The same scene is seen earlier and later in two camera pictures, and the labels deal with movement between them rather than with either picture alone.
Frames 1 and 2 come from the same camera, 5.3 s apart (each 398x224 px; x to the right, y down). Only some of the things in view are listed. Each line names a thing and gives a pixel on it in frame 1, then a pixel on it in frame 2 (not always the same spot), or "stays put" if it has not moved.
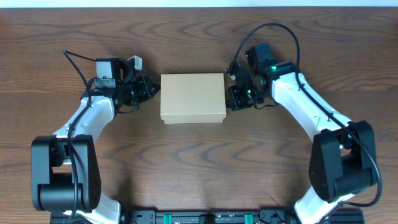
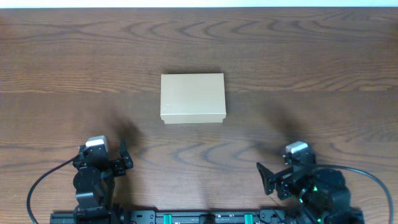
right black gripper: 237,88 -> 280,181
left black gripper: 144,88 -> 115,165
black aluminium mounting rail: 205,216 stays put
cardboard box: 189,98 stays put
